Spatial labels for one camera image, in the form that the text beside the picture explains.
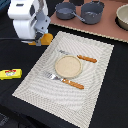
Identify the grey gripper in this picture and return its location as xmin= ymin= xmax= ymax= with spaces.
xmin=33 ymin=11 xmax=50 ymax=46

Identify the yellow butter box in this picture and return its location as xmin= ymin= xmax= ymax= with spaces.
xmin=0 ymin=69 xmax=22 ymax=80

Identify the orange bread loaf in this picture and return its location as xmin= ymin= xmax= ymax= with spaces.
xmin=30 ymin=33 xmax=53 ymax=46

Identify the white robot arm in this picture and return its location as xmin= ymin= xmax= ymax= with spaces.
xmin=8 ymin=0 xmax=53 ymax=46

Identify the pink serving board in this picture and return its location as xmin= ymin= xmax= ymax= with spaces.
xmin=51 ymin=0 xmax=128 ymax=42

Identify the dark grey saucepan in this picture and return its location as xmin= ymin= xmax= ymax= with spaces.
xmin=55 ymin=2 xmax=84 ymax=21

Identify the dark grey stock pot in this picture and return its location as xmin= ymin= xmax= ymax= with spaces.
xmin=81 ymin=0 xmax=104 ymax=24

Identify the round wooden plate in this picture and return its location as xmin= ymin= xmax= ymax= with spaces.
xmin=55 ymin=55 xmax=82 ymax=78

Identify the beige bowl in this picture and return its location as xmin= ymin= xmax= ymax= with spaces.
xmin=116 ymin=4 xmax=128 ymax=31

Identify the beige woven placemat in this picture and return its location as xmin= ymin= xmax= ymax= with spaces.
xmin=13 ymin=31 xmax=114 ymax=128

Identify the black cable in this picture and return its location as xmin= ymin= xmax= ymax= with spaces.
xmin=0 ymin=37 xmax=23 ymax=42

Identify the wooden handled fork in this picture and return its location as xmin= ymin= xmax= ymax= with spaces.
xmin=44 ymin=72 xmax=84 ymax=89

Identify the wooden handled knife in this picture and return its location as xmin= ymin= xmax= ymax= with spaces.
xmin=58 ymin=50 xmax=97 ymax=63

